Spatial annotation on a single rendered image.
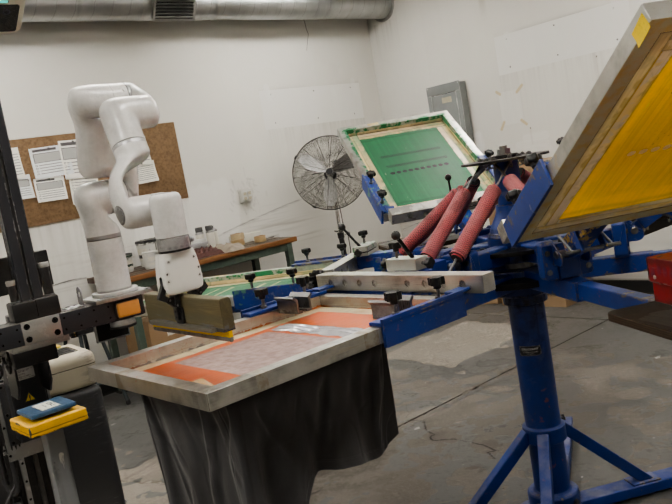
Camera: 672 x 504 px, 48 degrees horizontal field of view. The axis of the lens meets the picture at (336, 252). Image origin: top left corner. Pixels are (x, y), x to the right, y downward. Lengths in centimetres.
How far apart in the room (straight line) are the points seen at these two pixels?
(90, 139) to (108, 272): 36
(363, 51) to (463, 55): 115
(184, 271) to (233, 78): 490
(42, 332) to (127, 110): 62
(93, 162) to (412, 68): 549
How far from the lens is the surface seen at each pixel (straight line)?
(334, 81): 730
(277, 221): 667
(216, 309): 167
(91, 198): 214
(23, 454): 262
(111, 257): 215
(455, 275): 205
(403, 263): 224
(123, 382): 186
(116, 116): 191
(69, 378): 271
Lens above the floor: 139
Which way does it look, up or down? 7 degrees down
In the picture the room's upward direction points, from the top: 10 degrees counter-clockwise
